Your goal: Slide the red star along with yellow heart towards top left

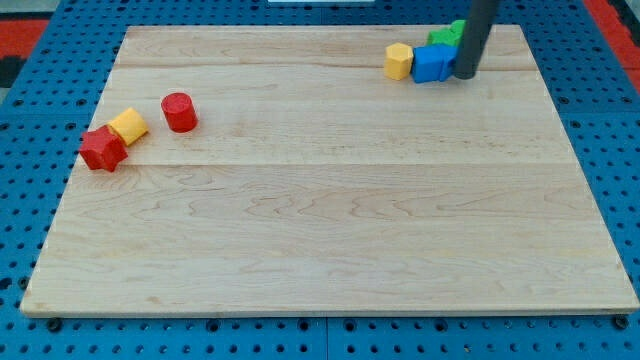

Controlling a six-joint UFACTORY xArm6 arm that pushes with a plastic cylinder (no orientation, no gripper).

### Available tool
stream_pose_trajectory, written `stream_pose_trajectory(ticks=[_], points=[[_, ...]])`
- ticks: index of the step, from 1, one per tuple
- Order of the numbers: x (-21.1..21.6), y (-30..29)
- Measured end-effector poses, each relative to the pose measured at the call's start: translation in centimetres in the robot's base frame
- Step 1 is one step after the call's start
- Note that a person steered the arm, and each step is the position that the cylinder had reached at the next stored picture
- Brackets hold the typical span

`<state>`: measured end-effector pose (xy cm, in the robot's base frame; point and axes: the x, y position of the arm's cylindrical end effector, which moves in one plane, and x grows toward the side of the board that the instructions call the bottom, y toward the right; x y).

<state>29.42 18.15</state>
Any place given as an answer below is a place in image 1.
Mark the yellow heart block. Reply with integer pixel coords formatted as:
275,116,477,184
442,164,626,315
107,108,149,146

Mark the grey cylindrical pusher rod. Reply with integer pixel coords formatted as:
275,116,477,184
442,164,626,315
453,0,500,80

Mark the light wooden board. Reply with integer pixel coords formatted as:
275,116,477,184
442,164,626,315
21,25,639,318

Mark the red star block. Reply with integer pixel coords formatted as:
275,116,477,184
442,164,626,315
79,126,128,172

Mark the yellow hexagon block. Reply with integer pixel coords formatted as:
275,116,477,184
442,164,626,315
384,43,414,80

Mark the red cylinder block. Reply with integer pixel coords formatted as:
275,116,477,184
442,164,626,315
161,92,198,133

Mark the green block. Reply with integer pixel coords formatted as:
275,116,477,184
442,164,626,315
426,19,466,47

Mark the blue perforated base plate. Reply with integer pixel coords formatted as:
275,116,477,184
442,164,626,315
1,1,639,359

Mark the blue block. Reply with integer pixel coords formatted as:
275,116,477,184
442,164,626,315
411,44,458,83

